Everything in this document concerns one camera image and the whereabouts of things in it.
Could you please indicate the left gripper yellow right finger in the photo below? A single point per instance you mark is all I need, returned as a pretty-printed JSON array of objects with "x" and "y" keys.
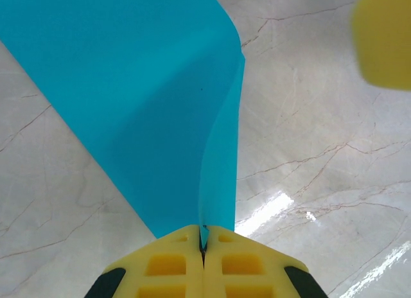
[{"x": 250, "y": 269}]

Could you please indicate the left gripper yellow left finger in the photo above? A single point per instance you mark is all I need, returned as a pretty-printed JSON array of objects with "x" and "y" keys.
[{"x": 160, "y": 269}]

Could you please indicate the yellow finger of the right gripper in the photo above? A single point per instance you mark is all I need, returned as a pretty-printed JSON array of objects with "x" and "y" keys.
[{"x": 385, "y": 38}]

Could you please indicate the teal cloth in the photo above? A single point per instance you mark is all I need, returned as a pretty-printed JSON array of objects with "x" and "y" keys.
[{"x": 128, "y": 86}]

